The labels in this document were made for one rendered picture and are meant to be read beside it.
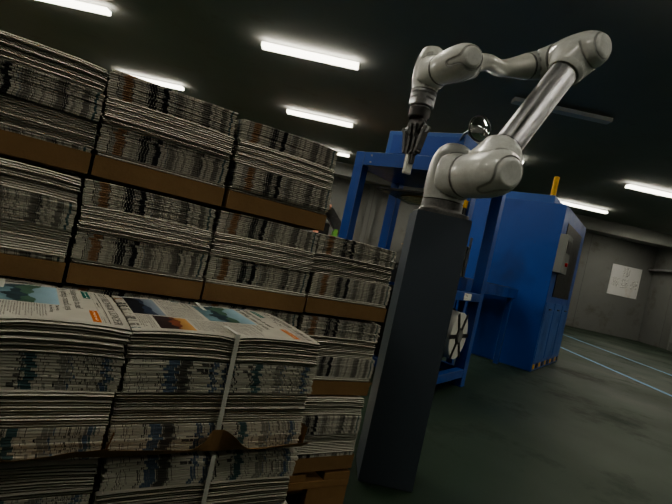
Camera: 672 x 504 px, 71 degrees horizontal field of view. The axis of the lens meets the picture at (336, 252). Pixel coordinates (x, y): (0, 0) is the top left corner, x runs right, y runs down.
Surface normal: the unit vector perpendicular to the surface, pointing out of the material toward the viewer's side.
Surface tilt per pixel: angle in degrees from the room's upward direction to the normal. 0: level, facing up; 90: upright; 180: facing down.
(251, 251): 90
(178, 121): 90
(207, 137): 90
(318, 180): 90
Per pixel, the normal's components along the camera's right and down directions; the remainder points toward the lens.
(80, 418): 0.55, 0.12
